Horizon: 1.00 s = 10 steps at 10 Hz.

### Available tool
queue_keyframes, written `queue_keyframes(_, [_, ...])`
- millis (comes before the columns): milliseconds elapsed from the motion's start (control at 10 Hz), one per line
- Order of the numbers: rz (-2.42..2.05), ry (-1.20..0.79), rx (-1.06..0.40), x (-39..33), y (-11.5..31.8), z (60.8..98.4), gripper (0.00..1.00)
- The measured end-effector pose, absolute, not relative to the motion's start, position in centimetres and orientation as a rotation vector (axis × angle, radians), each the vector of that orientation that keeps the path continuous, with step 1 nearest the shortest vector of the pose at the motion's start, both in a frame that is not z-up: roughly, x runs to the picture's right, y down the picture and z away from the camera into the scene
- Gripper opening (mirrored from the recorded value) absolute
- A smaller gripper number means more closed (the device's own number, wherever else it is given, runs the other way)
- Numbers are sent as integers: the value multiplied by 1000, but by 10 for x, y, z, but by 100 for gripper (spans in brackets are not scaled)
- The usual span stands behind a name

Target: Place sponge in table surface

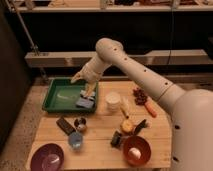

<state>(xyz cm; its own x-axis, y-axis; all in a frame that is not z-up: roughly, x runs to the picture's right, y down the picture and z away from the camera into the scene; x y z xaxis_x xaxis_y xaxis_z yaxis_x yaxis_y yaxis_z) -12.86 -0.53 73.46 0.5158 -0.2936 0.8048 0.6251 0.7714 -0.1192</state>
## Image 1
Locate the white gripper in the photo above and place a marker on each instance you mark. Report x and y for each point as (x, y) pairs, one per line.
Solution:
(90, 76)

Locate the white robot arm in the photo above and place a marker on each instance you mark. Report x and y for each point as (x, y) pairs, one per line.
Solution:
(191, 111)

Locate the grey crumpled cloth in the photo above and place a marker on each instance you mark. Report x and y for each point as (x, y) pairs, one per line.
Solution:
(83, 92)

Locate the green plastic tray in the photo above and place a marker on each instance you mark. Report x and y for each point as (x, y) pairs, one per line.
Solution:
(65, 97)

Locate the white plastic cup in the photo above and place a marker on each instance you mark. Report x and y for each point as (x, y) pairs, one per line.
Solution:
(113, 100)

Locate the small metal cup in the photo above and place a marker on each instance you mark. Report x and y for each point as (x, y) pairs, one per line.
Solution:
(80, 124)

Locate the dark brown rectangular bar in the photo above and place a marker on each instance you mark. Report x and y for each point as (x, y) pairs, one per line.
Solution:
(65, 126)

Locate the wooden shelf rack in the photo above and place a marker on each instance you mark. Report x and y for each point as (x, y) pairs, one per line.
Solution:
(154, 36)

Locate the bunch of dark grapes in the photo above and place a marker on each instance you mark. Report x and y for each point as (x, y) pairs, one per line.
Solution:
(140, 96)

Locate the blue glass cup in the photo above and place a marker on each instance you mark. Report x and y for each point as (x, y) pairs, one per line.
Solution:
(75, 140)

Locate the yellow round fruit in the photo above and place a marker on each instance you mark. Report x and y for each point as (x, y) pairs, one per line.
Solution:
(127, 126)

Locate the dark small block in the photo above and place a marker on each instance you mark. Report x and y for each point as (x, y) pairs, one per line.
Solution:
(116, 139)

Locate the orange carrot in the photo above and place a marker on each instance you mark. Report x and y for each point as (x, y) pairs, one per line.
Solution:
(150, 110)

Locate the dark eggplant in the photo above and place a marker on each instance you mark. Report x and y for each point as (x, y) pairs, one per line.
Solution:
(140, 126)

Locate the orange bowl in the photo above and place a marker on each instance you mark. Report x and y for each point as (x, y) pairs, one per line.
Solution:
(136, 151)

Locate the purple bowl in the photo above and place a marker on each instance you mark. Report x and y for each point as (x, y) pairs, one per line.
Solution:
(48, 157)

